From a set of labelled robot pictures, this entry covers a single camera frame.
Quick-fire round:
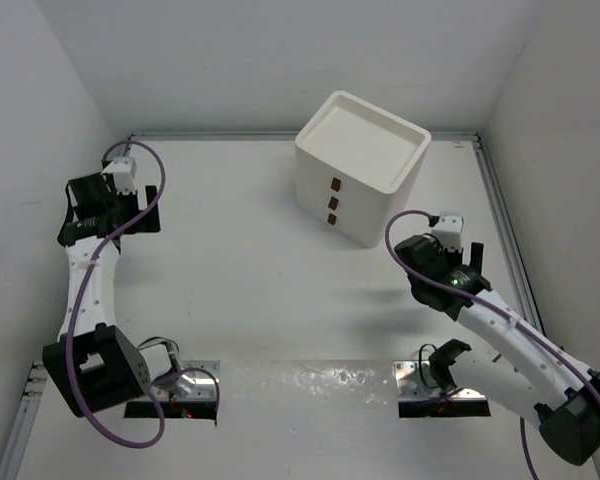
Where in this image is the white drawer container box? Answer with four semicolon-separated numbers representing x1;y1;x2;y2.
294;90;431;248

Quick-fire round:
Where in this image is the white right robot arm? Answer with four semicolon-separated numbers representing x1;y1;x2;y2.
388;234;600;466

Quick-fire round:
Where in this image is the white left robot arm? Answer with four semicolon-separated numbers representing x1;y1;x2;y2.
42;167;176;417

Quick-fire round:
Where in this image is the white front cover board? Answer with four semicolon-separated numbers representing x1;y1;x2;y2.
15;357;600;480

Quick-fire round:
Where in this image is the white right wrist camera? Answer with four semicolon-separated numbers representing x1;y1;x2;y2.
431;212;464;253

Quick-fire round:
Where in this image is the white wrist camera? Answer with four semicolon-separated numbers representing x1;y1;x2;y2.
431;212;464;253
102;157;137;195

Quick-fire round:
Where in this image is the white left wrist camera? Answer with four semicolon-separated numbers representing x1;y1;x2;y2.
102;157;137;195

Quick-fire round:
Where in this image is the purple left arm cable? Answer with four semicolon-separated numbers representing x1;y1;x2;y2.
64;140;221;449

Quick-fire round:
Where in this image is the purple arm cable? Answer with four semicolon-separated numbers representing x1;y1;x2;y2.
384;209;600;480
64;140;221;449

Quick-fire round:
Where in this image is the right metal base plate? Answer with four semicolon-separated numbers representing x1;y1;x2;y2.
394;360;487;402

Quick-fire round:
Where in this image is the metal base plate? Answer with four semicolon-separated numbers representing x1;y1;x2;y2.
394;360;487;402
152;363;220;401

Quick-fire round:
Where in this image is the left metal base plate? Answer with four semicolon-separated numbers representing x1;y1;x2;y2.
152;363;220;401

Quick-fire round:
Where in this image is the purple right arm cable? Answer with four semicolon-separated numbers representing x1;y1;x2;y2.
384;209;600;480

